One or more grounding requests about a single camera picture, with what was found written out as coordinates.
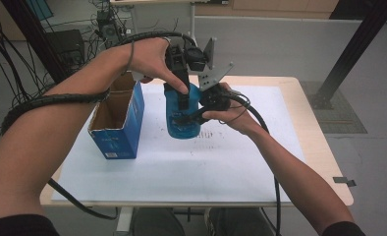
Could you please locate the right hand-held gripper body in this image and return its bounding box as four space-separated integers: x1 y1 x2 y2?
196 62 235 112

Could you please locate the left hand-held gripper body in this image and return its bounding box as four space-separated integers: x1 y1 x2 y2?
164 36 217 75

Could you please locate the blue bottle with white cap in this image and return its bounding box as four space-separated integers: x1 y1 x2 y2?
163 82 203 141

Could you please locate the blue cardboard box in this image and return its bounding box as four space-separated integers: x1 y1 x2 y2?
86 72 146 160

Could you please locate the person's right hand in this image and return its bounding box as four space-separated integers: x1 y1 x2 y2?
201 82 264 136

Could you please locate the person's left hand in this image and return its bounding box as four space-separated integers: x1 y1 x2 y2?
127 37 190 96

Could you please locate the white desk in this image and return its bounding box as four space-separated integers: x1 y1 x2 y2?
109 0 230 45

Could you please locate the white table mat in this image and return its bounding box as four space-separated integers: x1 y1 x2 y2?
50 83 306 205

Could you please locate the computer tower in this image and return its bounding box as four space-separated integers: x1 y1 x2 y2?
96 9 127 43

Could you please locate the person's left leg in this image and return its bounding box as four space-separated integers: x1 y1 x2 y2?
131 207 187 236

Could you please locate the black case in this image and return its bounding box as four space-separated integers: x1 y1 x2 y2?
45 29 86 68

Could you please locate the white table leg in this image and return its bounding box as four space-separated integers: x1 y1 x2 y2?
116 206 135 236

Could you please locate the black clip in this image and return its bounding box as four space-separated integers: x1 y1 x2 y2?
332 176 358 188

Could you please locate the black stand pole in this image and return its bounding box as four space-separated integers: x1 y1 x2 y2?
0 0 72 85

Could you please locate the teal board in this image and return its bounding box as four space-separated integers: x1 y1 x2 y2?
24 0 55 22

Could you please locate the black right sleeve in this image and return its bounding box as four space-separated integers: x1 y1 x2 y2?
322 220 367 236

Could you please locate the black sleeve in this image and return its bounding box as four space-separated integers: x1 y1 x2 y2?
322 220 367 236
0 214 61 236

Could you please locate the black left sleeve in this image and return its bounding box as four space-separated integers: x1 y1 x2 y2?
0 214 61 236

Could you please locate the thin black right wrist strap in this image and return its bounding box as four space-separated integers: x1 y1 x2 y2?
218 92 252 126

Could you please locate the thin black wrist strap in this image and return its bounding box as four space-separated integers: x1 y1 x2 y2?
124 40 136 76
218 92 252 126

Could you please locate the thin black left wrist strap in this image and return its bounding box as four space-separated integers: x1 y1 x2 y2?
124 40 136 76

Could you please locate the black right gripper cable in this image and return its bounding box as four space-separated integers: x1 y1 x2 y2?
225 92 283 236

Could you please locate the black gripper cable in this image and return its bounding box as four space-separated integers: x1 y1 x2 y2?
225 92 283 236
0 30 197 221

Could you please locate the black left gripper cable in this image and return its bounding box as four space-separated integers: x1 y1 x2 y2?
0 30 197 221

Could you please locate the black frame post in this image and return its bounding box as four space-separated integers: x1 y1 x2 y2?
309 0 387 111

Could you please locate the bundle of black floor cables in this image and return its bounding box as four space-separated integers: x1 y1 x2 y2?
0 0 140 155

